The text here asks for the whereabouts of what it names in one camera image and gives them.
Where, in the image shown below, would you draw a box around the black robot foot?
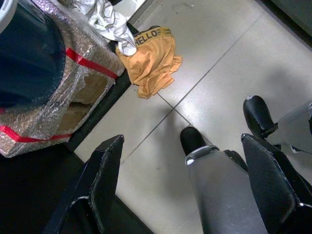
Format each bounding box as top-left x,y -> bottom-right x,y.
179,125 -> 248,171
243,95 -> 279,139

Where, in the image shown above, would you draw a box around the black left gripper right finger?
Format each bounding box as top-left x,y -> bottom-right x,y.
240,133 -> 312,234

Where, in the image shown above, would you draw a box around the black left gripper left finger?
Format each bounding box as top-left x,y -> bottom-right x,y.
43,134 -> 125,234

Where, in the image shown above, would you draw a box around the silver right robot leg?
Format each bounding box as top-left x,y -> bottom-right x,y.
277,102 -> 312,154

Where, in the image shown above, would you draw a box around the bubble-wrapped box with red tape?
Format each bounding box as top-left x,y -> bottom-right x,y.
0,0 -> 125,158

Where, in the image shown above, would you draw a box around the black left robot foot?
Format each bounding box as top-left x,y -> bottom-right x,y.
179,125 -> 248,171

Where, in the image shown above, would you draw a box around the white grey-patterned cloth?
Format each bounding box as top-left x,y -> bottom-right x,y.
68,0 -> 137,57

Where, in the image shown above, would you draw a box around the dark grey cabinet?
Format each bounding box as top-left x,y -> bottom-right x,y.
263,0 -> 312,37

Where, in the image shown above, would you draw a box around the white plastic tub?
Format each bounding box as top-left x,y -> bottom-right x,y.
0,0 -> 19,34

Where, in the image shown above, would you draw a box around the yellow shorts with HELLO waistband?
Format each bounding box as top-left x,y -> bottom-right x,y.
116,24 -> 183,99

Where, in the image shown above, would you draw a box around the black right robot foot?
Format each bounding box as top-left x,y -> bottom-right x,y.
243,95 -> 279,139

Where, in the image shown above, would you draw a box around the blue plastic basin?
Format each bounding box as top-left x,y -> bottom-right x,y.
0,4 -> 67,108

